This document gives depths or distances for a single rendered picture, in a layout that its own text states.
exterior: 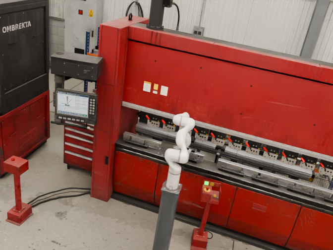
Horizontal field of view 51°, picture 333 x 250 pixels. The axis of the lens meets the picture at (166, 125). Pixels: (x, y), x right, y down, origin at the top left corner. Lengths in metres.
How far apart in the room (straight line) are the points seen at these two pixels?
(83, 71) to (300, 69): 2.20
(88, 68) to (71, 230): 1.92
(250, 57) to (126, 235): 2.49
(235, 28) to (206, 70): 4.14
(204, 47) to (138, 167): 1.71
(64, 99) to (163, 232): 1.78
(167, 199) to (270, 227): 1.47
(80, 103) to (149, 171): 1.22
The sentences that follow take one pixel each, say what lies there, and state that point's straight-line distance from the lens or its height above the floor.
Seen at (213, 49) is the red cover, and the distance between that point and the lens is 3.73.
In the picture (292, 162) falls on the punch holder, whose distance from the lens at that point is 4.10.
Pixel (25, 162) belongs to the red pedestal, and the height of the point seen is 0.80.
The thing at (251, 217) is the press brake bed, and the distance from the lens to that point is 4.41.
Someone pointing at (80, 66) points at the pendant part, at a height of 1.89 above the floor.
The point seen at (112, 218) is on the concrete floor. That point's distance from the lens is 4.60.
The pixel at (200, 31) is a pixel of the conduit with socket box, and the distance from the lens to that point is 7.86.
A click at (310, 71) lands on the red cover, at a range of 3.72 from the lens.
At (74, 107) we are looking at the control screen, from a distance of 3.97.
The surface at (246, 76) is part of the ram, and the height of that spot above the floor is 2.04.
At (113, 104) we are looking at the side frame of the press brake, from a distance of 4.08.
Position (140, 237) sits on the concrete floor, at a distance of 4.40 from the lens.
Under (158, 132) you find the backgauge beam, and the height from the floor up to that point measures 0.97.
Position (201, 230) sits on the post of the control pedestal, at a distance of 4.34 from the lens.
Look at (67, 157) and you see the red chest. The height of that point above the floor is 0.23.
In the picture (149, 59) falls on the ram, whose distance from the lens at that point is 3.97.
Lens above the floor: 3.08
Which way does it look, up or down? 26 degrees down
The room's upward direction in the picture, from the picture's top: 9 degrees clockwise
